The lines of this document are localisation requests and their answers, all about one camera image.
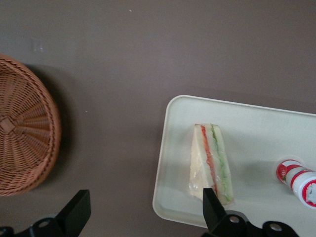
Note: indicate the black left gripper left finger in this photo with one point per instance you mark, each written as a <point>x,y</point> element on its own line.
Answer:
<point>74,212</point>

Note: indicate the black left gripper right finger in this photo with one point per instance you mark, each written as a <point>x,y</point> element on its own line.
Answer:
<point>217,219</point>

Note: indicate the triangle sandwich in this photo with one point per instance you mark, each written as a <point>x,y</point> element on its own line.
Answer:
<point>209,163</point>

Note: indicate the beige plastic tray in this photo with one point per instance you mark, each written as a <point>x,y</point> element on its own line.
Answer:
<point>251,138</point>

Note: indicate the brown round wicker basket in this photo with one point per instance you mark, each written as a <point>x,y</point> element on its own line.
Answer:
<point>24,128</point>

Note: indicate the small red white yogurt cup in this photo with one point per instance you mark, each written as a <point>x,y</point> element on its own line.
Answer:
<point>293,177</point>

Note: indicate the brown table cover sheet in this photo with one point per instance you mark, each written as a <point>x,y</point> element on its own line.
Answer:
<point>123,61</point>

